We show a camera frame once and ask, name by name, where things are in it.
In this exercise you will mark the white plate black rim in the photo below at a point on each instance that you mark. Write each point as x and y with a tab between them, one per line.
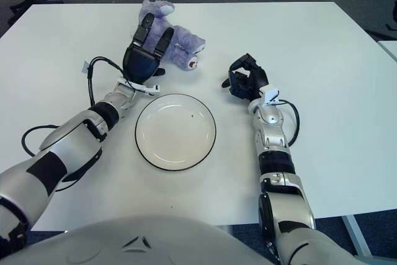
175	131

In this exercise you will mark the purple plush rabbit doll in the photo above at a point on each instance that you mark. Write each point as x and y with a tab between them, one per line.
186	40

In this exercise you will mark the silver robot torso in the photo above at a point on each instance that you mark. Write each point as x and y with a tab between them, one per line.
139	246

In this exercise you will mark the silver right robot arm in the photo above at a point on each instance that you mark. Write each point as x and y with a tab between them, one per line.
273	141

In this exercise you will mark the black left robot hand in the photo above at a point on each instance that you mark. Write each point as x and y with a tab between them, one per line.
138	64

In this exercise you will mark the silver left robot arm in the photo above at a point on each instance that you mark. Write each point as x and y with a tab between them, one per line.
71	141

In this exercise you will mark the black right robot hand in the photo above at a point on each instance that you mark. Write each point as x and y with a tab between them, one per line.
256	80

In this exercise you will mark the grey metal table leg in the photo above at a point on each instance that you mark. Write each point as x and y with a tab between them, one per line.
355	234

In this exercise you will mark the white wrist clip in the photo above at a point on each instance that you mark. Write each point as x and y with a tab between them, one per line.
149	89
270	94

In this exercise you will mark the white neighbouring table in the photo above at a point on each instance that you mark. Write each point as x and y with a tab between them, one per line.
389	48

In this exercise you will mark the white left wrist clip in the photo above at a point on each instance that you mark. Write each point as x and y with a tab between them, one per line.
149	89

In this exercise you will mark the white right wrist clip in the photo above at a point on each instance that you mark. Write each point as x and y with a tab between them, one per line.
270	94

